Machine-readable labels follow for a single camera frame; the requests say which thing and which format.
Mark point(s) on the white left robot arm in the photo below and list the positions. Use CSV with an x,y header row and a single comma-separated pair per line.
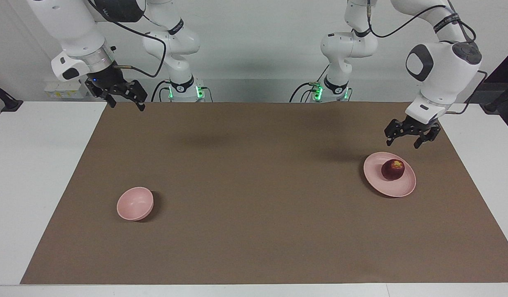
x,y
441,70

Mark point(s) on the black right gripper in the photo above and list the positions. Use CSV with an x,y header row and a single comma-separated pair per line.
x,y
109,80

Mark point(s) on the pink bowl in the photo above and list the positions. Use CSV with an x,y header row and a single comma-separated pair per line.
x,y
133,204

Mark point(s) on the brown table mat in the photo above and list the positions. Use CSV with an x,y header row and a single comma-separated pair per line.
x,y
258,206

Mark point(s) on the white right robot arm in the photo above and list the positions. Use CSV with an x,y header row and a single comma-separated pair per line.
x,y
72,24

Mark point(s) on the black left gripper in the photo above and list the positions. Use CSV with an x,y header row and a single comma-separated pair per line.
x,y
419,126

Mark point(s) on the pink plate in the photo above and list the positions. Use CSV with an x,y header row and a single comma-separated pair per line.
x,y
398,187

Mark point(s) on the red apple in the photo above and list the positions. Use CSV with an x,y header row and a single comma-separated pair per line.
x,y
393,170

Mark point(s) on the black clamp stand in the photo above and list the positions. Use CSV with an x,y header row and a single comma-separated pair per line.
x,y
8,104
499,101

